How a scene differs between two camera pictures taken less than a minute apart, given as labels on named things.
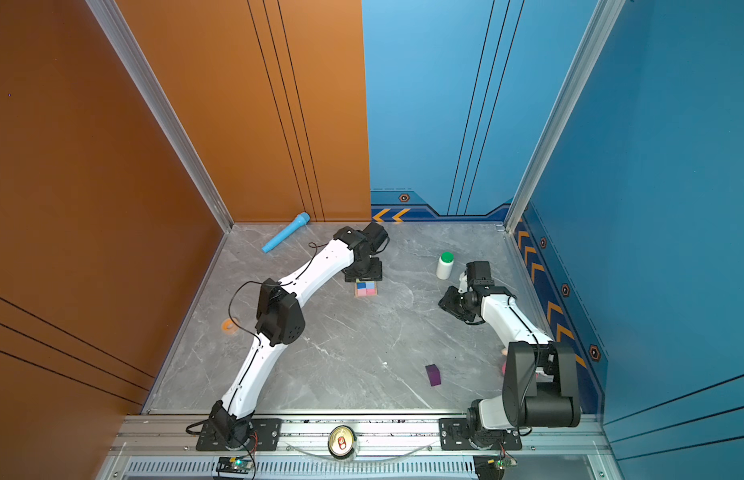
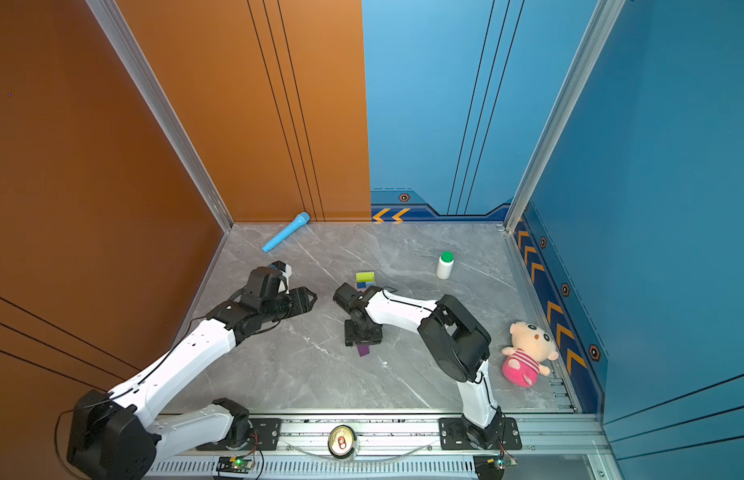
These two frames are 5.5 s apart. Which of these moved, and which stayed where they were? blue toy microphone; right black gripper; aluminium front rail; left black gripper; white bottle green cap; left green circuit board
Moved: right black gripper; left black gripper
Stayed: aluminium front rail; left green circuit board; white bottle green cap; blue toy microphone
